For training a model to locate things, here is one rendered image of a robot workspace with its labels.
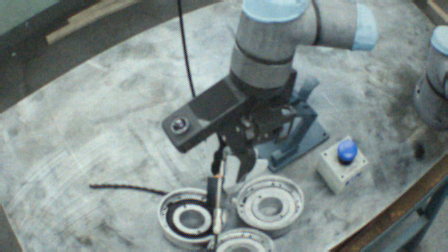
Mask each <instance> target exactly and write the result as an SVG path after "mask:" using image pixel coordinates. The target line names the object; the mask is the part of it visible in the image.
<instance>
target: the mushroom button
mask: <svg viewBox="0 0 448 252"><path fill-rule="evenodd" d="M357 153H358V148H357V146H356V144H355V143H354V141H352V140H350V139H344V140H343V141H341V142H340V144H339V146H338V155H339V157H340V158H341V159H342V160H347V161H351V160H353V159H354V158H355V157H356V155H357Z"/></svg>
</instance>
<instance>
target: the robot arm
mask: <svg viewBox="0 0 448 252"><path fill-rule="evenodd" d="M241 7H242V10H241V11H242V14H241V17H240V21H239V25H238V29H237V32H236V37H235V40H234V44H233V48H232V52H231V56H230V67H229V72H228V74H227V75H226V76H225V77H223V78H222V79H220V80H219V81H217V82H215V83H213V84H212V85H211V87H209V88H208V89H206V90H205V91H203V92H202V93H199V94H198V95H197V96H195V97H194V98H192V99H191V100H189V101H188V103H186V104H185V105H184V106H181V107H180V108H178V109H177V110H175V111H174V112H172V113H171V114H170V115H168V117H167V118H165V119H164V120H163V121H162V129H163V131H164V132H165V134H166V135H167V138H168V139H169V141H170V142H171V144H172V145H173V146H174V148H175V149H176V150H177V151H178V152H181V154H186V153H188V152H189V151H191V149H192V148H194V147H195V146H197V145H198V144H199V143H201V142H203V141H205V143H206V156H207V162H208V169H209V171H210V173H211V174H212V176H218V174H219V169H220V161H219V160H221V159H222V158H223V152H224V151H225V152H228V151H230V152H232V153H233V154H230V155H228V156H227V173H226V174H225V182H224V184H223V189H224V190H225V192H226V193H227V194H228V195H229V194H231V193H234V192H237V191H238V190H239V189H240V188H241V187H242V186H243V184H244V183H245V182H247V181H249V180H250V179H252V178H255V177H256V175H258V174H260V173H261V172H263V171H264V170H265V169H266V167H267V165H268V162H267V160H261V159H257V157H258V151H257V149H256V148H255V146H256V145H259V144H260V145H262V144H264V143H268V142H271V141H273V140H274V139H275V137H276V139H275V143H274V144H275V145H277V144H279V143H282V142H285V141H287V140H289V136H290V133H291V130H292V127H293V124H294V121H295V118H296V115H297V113H296V110H295V109H294V108H293V107H292V106H291V104H290V102H291V96H292V92H293V89H294V86H295V83H296V77H297V74H298V71H297V70H296V69H295V68H294V67H293V66H292V65H293V59H294V55H295V52H296V51H295V50H296V47H297V45H300V46H308V45H309V46H313V47H316V46H319V47H328V48H337V49H345V50H349V51H350V52H352V51H358V50H359V51H366V52H369V51H372V50H373V48H374V47H375V46H376V42H377V39H378V37H377V36H378V28H377V21H376V19H375V17H374V14H373V13H372V11H371V9H370V8H368V7H367V6H365V5H363V4H360V3H358V2H355V1H354V2H351V0H243V1H242V5H241ZM433 34H434V35H433V36H432V39H431V47H430V48H431V49H430V54H429V59H428V61H427V62H428V64H427V66H426V67H427V69H426V71H425V72H424V74H423V76H422V77H421V79H420V80H419V81H418V83H417V85H416V88H415V92H414V104H415V106H416V110H417V113H418V114H419V115H420V118H421V119H422V120H423V121H424V122H425V124H427V125H428V126H429V127H430V128H432V129H434V130H436V131H448V26H440V27H439V26H438V27H437V28H436V29H435V30H434V33H433ZM282 109H285V110H290V112H289V113H287V114H284V115H283V111H282ZM290 122H291V123H290ZM287 123H290V126H289V129H288V132H287V133H286V134H283V135H280V133H281V131H283V129H284V126H283V125H284V124H287ZM276 133H277V136H276Z"/></svg>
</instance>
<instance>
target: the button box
mask: <svg viewBox="0 0 448 252"><path fill-rule="evenodd" d="M340 142H341V141H340ZM340 142H339V143H337V144H335V145H334V146H332V147H330V149H328V150H326V151H324V152H323V153H321V154H320V157H319V162H318V166H317V171H316V172H317V173H318V174H320V175H321V177H322V179H323V180H324V182H326V183H327V186H328V187H329V188H330V189H331V190H332V192H333V193H334V194H335V196H336V197H337V196H339V195H340V194H341V193H342V192H343V191H345V190H346V189H348V188H349V187H350V186H352V185H353V184H355V183H356V182H357V181H359V180H360V179H362V178H363V176H364V173H365V170H366V168H367V165H368V162H367V160H366V159H365V157H364V156H363V154H362V153H361V151H360V150H359V148H358V153H357V155H356V157H355V158H354V159H353V160H351V161H347V160H342V159H341V158H340V157H339V155H338V146H339V144H340Z"/></svg>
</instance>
